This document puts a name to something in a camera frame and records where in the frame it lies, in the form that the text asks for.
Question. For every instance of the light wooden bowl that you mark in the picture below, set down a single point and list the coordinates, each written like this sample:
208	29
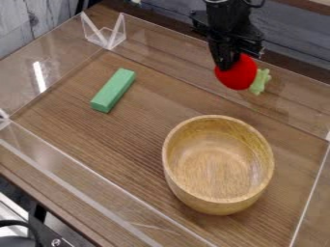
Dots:
219	163

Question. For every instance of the green rectangular foam block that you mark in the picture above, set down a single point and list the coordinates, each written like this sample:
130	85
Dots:
113	90

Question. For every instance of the clear acrylic tray enclosure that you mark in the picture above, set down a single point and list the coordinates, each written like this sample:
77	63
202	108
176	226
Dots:
92	165

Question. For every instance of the red plush strawberry toy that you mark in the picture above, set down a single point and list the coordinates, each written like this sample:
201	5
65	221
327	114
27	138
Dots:
245	76

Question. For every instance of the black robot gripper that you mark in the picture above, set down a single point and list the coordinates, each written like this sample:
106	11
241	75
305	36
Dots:
232	34

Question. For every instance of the black metal table bracket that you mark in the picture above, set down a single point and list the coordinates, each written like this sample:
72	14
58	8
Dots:
50	238

